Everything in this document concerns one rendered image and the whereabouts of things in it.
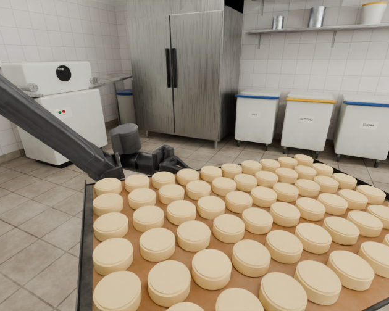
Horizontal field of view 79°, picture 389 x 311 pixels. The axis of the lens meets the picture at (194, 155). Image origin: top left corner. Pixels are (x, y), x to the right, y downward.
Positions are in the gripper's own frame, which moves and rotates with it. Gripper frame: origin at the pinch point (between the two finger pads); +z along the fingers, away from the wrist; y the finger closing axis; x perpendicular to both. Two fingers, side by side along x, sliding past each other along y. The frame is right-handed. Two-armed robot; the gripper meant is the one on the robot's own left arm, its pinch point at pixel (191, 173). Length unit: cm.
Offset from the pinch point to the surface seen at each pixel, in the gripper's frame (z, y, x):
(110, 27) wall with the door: -309, -73, -335
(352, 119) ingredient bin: 84, 35, -268
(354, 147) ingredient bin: 95, 68, -268
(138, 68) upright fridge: -197, -9, -255
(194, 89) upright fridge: -107, 14, -251
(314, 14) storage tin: 24, -78, -311
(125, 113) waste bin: -262, 71, -296
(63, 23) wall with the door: -313, -68, -240
